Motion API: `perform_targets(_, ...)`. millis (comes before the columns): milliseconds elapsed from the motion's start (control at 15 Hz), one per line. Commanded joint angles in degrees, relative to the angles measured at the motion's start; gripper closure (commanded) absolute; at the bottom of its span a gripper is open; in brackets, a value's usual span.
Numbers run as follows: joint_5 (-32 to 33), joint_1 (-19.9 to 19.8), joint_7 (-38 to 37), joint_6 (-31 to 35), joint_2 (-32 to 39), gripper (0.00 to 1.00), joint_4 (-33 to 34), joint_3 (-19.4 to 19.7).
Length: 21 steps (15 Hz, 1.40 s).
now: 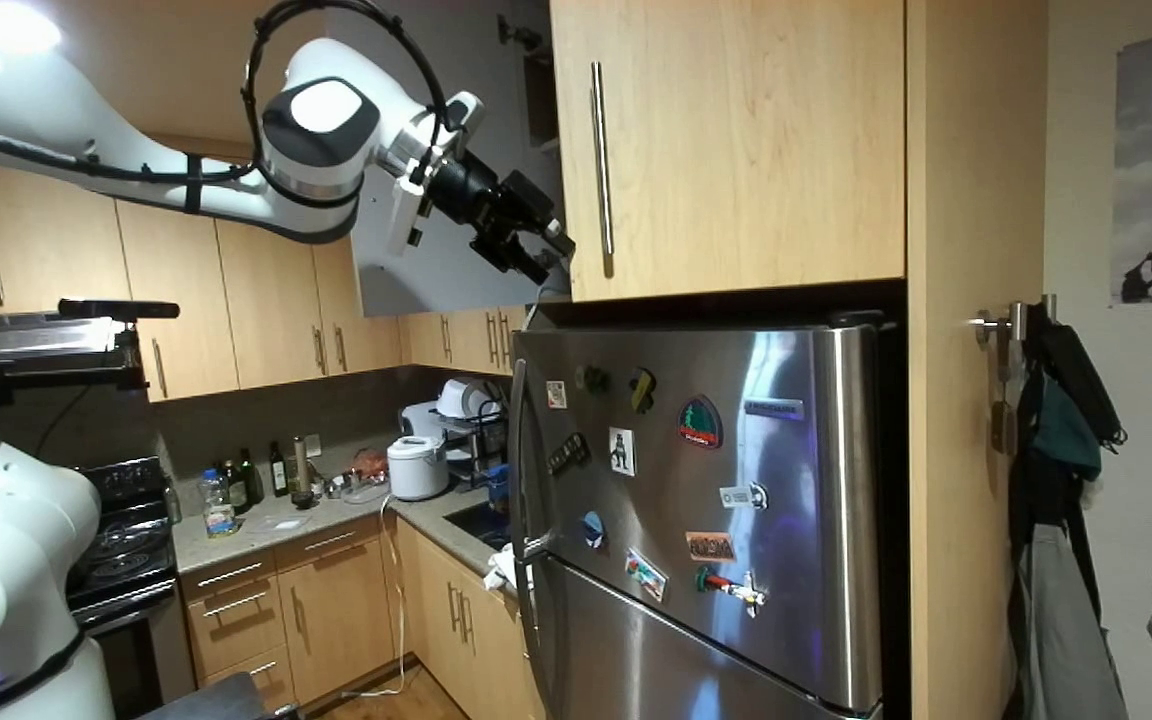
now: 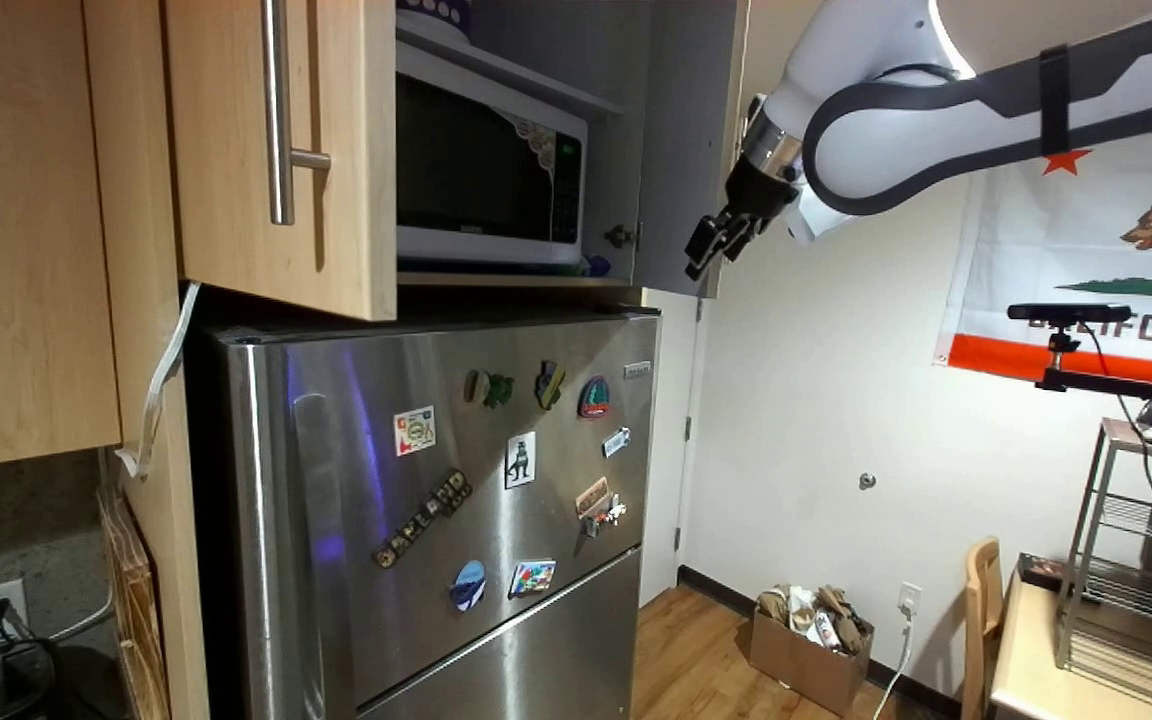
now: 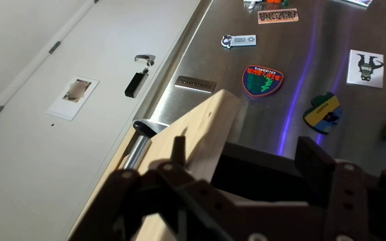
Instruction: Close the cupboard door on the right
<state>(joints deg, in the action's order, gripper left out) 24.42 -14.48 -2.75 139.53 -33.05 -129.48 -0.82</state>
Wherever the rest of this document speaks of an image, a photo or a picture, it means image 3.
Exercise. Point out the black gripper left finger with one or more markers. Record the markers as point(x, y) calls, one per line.
point(174, 187)

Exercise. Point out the white square magnet black figure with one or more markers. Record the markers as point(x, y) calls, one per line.
point(365, 67)

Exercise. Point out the white room door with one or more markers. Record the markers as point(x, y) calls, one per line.
point(46, 155)

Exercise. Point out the red rectangular fridge magnet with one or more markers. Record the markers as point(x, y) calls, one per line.
point(278, 15)

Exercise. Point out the stainless steel refrigerator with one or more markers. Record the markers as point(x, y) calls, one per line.
point(335, 27)

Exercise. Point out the black fridge hinge cover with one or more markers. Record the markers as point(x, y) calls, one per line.
point(148, 127)

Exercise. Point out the small white bordered photo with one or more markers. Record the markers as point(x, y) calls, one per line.
point(74, 95)

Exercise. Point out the yellow blue green magnet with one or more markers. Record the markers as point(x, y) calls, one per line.
point(322, 114)

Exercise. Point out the metal door lever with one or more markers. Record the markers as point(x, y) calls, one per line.
point(145, 58)

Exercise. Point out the light wood cupboard door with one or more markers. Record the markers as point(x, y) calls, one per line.
point(201, 129)

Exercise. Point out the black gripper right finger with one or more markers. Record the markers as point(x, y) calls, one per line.
point(362, 205)

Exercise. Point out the shield shaped fridge magnet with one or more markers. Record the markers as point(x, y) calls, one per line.
point(263, 80)

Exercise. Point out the black door latch plate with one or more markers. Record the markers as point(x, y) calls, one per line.
point(134, 83)

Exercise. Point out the silver fridge nameplate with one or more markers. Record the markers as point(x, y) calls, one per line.
point(195, 83)

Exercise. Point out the small multicolour fridge magnet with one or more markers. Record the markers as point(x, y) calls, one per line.
point(252, 3)

